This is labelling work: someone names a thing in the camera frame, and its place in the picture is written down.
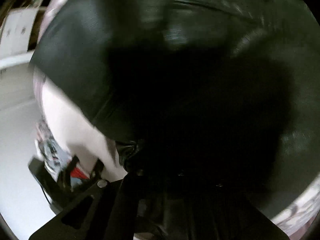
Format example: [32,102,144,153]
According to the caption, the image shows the white wardrobe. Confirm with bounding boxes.
[1,7,47,59]

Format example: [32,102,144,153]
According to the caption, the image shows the purple white floral blanket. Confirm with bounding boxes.
[31,0,319,239]

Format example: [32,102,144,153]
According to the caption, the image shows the red patterned gift box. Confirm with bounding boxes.
[71,164,91,180]

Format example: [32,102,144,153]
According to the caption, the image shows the black leather jacket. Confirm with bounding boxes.
[31,0,319,218]

